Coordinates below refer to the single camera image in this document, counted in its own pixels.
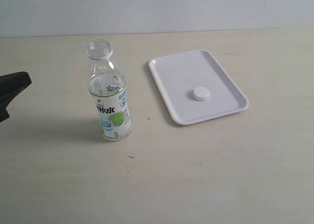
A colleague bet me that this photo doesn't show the clear plastic water bottle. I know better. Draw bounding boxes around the clear plastic water bottle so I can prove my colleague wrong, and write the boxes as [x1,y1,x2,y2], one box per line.
[87,39,132,141]

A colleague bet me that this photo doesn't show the white bottle cap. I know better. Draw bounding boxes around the white bottle cap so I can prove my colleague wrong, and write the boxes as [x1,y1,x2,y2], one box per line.
[193,86,210,101]

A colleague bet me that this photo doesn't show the white plastic tray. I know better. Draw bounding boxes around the white plastic tray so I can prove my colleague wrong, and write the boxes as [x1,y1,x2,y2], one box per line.
[149,50,249,125]

